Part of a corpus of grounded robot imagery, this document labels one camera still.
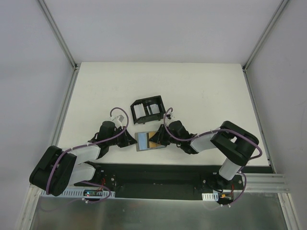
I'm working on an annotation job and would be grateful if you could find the black plastic card tray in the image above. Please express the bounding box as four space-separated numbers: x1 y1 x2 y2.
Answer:
130 95 165 124

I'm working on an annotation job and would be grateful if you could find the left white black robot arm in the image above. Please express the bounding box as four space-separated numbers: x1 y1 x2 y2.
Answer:
29 121 137 196

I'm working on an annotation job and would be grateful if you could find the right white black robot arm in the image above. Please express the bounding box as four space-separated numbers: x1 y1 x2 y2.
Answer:
149 120 259 189

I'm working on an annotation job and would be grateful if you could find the white card stack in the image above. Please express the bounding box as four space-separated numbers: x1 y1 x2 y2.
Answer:
133 103 146 119

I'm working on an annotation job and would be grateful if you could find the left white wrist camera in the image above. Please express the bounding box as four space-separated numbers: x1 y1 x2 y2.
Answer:
110 115 125 126

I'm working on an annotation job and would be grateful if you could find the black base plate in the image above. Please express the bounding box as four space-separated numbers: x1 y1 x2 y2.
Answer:
73 162 248 199

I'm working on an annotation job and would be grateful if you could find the left table edge rail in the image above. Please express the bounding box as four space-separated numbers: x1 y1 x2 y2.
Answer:
49 69 79 146

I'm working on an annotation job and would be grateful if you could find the table edge rail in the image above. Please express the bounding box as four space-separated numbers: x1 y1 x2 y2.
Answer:
242 69 276 173
49 69 79 146

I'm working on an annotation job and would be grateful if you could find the left white cable duct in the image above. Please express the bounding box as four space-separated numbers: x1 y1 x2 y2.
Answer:
40 188 116 199

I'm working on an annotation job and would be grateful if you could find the white cable duct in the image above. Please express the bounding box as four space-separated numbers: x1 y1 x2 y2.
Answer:
40 188 116 199
201 192 219 202

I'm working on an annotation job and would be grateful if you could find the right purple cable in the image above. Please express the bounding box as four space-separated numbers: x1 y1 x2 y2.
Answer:
164 107 262 208

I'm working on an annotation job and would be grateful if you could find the right white cable duct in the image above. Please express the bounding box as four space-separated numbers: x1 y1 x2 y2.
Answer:
201 192 219 202

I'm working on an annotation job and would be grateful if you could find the front aluminium rail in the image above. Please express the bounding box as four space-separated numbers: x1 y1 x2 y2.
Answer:
246 173 290 193

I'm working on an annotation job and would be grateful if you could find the left aluminium frame post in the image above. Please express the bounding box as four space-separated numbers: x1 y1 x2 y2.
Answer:
36 0 78 70

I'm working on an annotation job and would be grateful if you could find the aluminium frame post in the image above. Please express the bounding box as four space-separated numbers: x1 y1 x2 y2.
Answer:
242 0 291 72
36 0 78 70

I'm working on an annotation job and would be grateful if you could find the right table edge rail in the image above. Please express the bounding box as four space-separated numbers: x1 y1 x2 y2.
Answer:
242 69 276 173

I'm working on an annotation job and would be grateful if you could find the right aluminium frame post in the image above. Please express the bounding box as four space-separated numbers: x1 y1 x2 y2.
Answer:
242 0 291 72

